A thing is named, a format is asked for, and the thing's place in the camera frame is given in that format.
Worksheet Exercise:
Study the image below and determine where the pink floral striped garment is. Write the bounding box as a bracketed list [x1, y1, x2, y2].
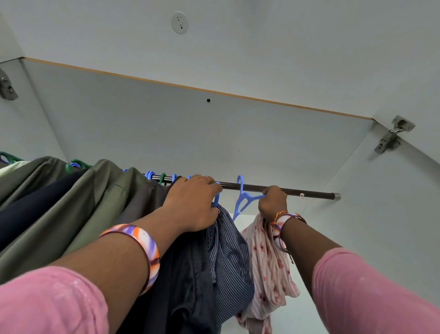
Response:
[237, 213, 301, 334]

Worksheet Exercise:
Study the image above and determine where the person's left hand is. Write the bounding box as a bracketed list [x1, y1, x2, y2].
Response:
[162, 174, 224, 234]

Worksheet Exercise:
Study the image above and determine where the person's right hand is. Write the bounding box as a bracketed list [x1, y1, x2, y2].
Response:
[258, 186, 290, 223]

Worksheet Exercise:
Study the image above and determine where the striped orange purple bangle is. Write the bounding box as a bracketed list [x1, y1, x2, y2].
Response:
[99, 223, 162, 297]

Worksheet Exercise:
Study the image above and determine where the person's left forearm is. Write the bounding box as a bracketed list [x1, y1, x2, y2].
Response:
[48, 206, 187, 334]

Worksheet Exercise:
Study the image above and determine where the striped white purple bangle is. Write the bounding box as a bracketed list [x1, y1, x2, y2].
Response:
[271, 212, 307, 250]

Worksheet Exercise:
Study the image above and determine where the light yellow shirt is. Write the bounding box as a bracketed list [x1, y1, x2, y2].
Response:
[0, 160, 34, 178]

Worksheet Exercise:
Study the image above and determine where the black NASA t-shirt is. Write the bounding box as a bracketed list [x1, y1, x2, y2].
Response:
[0, 171, 87, 252]

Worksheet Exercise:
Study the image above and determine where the blue striped shirt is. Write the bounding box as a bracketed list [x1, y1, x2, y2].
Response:
[205, 204, 257, 324]

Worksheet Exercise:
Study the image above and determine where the round white ceiling fixture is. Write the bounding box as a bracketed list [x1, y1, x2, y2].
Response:
[171, 11, 189, 35]

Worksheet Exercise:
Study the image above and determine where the olive green printed t-shirt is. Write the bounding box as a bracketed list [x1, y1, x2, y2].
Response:
[0, 160, 125, 283]

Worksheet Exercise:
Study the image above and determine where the dark metal wardrobe rod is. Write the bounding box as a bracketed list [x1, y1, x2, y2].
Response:
[144, 172, 341, 202]

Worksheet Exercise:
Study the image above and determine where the person's right forearm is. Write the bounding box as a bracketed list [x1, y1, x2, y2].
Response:
[282, 219, 345, 297]

